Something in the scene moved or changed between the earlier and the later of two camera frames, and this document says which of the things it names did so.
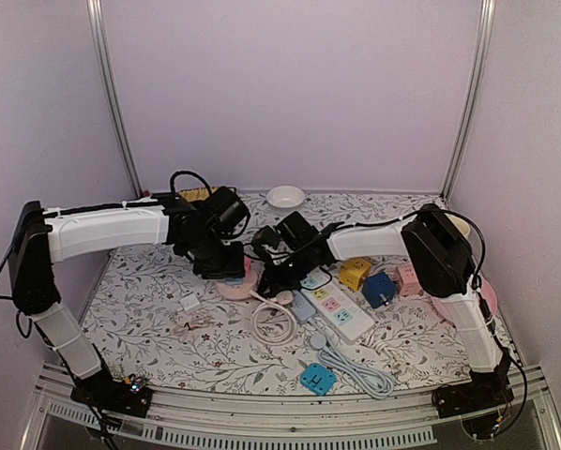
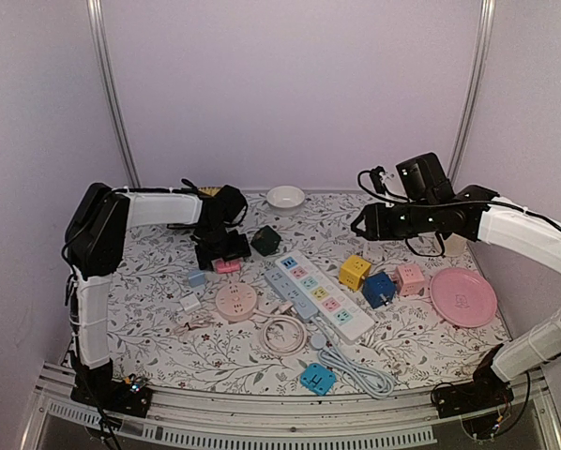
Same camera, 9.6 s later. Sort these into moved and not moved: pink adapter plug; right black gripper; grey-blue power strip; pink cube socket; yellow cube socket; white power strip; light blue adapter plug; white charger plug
Moved: pink adapter plug; right black gripper
Not moved: light blue adapter plug; white charger plug; pink cube socket; white power strip; grey-blue power strip; yellow cube socket
